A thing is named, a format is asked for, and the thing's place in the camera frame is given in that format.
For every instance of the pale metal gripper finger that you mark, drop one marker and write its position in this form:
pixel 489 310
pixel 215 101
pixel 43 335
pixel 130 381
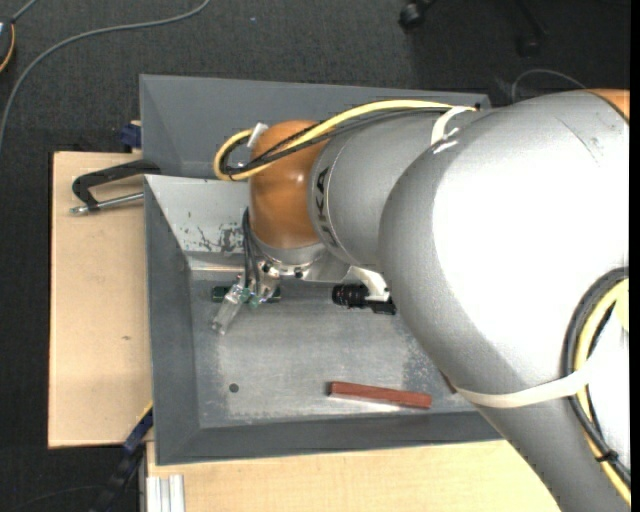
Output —
pixel 227 310

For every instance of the black cylinder on white bracket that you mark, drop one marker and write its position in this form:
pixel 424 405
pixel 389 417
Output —
pixel 350 295

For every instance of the red-brown flat block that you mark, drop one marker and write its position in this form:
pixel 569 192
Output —
pixel 380 395

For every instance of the dark green flat block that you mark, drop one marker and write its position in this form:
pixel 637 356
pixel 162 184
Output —
pixel 218 294

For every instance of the grey metal bin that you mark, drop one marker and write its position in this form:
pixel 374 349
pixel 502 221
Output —
pixel 300 350

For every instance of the brown cardboard board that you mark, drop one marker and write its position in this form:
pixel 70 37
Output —
pixel 97 310

